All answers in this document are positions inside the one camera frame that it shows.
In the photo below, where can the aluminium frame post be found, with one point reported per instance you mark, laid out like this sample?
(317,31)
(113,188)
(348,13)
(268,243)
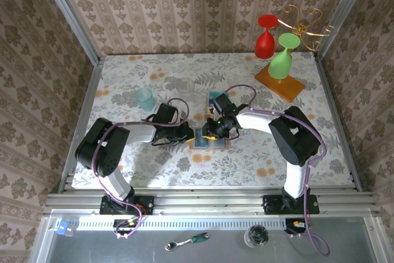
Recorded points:
(69,16)
(340,13)

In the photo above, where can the grey metal shelf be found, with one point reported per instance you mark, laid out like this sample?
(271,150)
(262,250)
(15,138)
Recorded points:
(92,250)

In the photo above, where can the small blue plastic box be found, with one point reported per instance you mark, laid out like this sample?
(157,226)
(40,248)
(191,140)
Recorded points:
(63,228)

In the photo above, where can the floral tablecloth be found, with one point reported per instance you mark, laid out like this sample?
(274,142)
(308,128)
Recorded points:
(215,170)

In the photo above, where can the red plastic goblet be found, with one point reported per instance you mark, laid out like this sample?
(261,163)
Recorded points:
(264,46)

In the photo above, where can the teal frosted plastic cup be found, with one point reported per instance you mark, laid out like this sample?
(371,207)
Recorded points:
(144,99)

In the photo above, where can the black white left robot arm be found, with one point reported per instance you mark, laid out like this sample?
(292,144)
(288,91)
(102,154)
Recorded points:
(101,149)

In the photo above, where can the green plastic goblet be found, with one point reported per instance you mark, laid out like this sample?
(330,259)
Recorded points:
(280,66)

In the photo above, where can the aluminium table side rail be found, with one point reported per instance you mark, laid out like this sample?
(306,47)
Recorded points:
(337,121)
(85,103)

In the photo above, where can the clear jar dark contents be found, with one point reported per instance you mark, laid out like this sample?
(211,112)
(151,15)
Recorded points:
(256,236)

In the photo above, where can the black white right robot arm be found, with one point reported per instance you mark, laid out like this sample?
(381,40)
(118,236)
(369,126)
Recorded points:
(292,136)

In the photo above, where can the gold VIP credit card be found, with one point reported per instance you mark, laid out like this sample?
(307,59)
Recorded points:
(207,112)

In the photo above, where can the clear drinking glass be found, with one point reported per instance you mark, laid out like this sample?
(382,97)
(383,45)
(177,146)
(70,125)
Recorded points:
(186,86)

